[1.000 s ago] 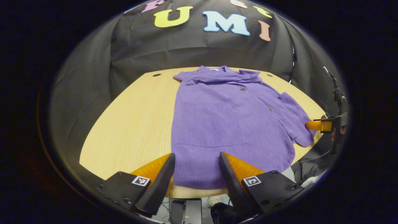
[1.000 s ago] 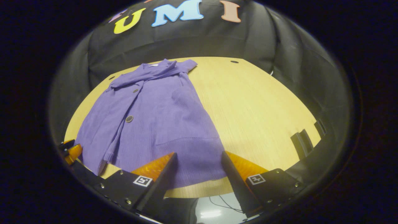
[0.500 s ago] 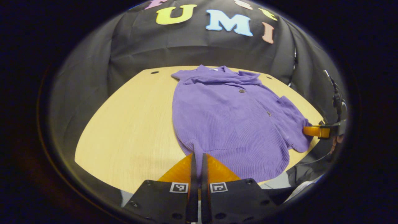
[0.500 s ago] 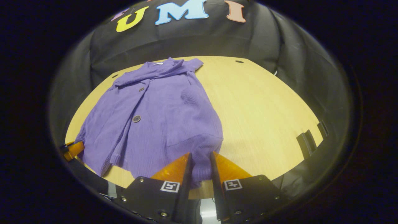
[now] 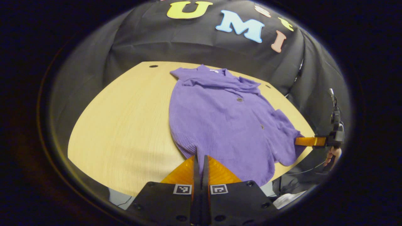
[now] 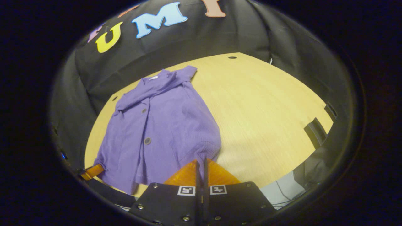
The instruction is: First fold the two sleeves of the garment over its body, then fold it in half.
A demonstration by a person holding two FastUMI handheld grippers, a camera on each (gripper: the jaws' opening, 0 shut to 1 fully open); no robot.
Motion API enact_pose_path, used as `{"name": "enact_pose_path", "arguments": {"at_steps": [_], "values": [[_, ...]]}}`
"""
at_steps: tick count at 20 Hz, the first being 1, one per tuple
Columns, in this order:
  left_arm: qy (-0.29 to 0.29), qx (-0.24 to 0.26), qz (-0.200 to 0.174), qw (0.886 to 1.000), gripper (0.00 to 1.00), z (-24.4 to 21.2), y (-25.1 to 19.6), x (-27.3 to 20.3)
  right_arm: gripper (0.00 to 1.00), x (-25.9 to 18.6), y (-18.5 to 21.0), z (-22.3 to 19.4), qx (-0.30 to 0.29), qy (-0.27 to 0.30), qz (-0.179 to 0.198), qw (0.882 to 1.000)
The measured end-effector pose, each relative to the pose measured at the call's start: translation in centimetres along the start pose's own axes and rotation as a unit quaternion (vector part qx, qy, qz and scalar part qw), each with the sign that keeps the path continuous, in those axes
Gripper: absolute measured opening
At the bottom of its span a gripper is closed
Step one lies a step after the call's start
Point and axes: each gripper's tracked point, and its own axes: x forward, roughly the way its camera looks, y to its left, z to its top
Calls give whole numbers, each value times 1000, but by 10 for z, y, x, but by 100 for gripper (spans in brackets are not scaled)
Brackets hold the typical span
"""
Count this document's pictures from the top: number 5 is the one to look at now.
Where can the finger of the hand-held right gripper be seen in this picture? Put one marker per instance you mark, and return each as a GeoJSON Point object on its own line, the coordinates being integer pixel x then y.
{"type": "Point", "coordinates": [309, 141]}

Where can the black backdrop cloth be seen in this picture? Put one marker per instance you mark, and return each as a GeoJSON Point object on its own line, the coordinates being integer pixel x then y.
{"type": "Point", "coordinates": [157, 44]}

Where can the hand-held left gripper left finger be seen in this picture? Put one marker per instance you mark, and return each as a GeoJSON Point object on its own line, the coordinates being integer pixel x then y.
{"type": "Point", "coordinates": [166, 204]}

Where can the purple knitted cardigan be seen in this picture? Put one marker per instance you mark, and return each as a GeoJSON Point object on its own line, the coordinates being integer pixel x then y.
{"type": "Point", "coordinates": [226, 125]}

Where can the white object on floor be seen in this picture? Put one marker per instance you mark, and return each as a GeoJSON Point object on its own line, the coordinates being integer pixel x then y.
{"type": "Point", "coordinates": [287, 200]}

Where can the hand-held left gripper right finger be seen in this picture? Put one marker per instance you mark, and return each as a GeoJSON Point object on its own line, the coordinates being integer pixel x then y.
{"type": "Point", "coordinates": [238, 204]}

